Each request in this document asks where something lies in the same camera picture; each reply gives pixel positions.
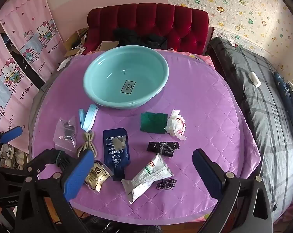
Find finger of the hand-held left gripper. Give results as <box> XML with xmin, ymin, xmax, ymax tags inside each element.
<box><xmin>23</xmin><ymin>149</ymin><xmax>74</xmax><ymax>175</ymax></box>
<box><xmin>0</xmin><ymin>126</ymin><xmax>23</xmax><ymax>150</ymax></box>

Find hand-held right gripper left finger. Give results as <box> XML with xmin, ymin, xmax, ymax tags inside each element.
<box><xmin>16</xmin><ymin>149</ymin><xmax>95</xmax><ymax>233</ymax></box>

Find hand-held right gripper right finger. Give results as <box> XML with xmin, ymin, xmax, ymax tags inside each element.
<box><xmin>192</xmin><ymin>149</ymin><xmax>273</xmax><ymax>233</ymax></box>

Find yellow snack packet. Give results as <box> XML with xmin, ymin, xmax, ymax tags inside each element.
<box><xmin>85</xmin><ymin>161</ymin><xmax>113</xmax><ymax>195</ymax></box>

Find clear plastic bag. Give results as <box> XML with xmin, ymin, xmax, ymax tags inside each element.
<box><xmin>53</xmin><ymin>117</ymin><xmax>78</xmax><ymax>151</ymax></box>

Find black earphones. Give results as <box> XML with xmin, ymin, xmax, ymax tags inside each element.
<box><xmin>156</xmin><ymin>178</ymin><xmax>177</xmax><ymax>190</ymax></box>

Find beige cable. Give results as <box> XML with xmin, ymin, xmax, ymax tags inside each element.
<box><xmin>77</xmin><ymin>130</ymin><xmax>98</xmax><ymax>159</ymax></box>

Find dark blue pouch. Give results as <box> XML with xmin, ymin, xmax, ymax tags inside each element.
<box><xmin>103</xmin><ymin>127</ymin><xmax>132</xmax><ymax>181</ymax></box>

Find small black packet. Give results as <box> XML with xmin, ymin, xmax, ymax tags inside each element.
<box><xmin>146</xmin><ymin>141</ymin><xmax>182</xmax><ymax>158</ymax></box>

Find white plastic bag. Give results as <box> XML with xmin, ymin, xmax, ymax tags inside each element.
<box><xmin>164</xmin><ymin>109</ymin><xmax>187</xmax><ymax>141</ymax></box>

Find white green packet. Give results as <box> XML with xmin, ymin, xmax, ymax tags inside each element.
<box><xmin>121</xmin><ymin>153</ymin><xmax>174</xmax><ymax>204</ymax></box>

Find blue face mask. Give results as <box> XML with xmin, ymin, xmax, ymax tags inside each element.
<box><xmin>79</xmin><ymin>104</ymin><xmax>99</xmax><ymax>133</ymax></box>

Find green cloth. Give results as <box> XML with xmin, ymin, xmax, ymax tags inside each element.
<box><xmin>140</xmin><ymin>112</ymin><xmax>168</xmax><ymax>134</ymax></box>

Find teal plastic basin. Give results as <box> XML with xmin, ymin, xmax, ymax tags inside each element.
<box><xmin>83</xmin><ymin>45</ymin><xmax>169</xmax><ymax>110</ymax></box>

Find pink cartoon curtain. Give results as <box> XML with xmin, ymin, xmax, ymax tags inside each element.
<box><xmin>0</xmin><ymin>22</ymin><xmax>40</xmax><ymax>153</ymax></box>
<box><xmin>0</xmin><ymin>0</ymin><xmax>64</xmax><ymax>83</ymax></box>

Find grey plaid blanket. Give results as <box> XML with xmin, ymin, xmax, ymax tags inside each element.
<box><xmin>208</xmin><ymin>37</ymin><xmax>293</xmax><ymax>224</ymax></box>

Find purple quilted mat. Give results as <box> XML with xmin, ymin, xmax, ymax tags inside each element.
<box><xmin>31</xmin><ymin>49</ymin><xmax>262</xmax><ymax>224</ymax></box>

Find white roll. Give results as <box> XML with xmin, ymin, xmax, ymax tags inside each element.
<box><xmin>249</xmin><ymin>72</ymin><xmax>261</xmax><ymax>88</ymax></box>

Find dark blue pillow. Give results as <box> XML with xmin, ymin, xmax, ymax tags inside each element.
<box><xmin>274</xmin><ymin>72</ymin><xmax>293</xmax><ymax>143</ymax></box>

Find open cardboard box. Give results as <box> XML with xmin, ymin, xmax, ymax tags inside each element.
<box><xmin>64</xmin><ymin>28</ymin><xmax>89</xmax><ymax>57</ymax></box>

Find pink printed bedsheet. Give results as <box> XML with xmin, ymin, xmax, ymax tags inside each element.
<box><xmin>189</xmin><ymin>53</ymin><xmax>215</xmax><ymax>70</ymax></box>

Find flat cardboard piece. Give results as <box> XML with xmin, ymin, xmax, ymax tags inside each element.
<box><xmin>99</xmin><ymin>41</ymin><xmax>119</xmax><ymax>52</ymax></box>

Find black clothes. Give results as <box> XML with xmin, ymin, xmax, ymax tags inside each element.
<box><xmin>112</xmin><ymin>27</ymin><xmax>168</xmax><ymax>51</ymax></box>

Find red tufted sofa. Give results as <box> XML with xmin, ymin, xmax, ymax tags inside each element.
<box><xmin>86</xmin><ymin>3</ymin><xmax>209</xmax><ymax>56</ymax></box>

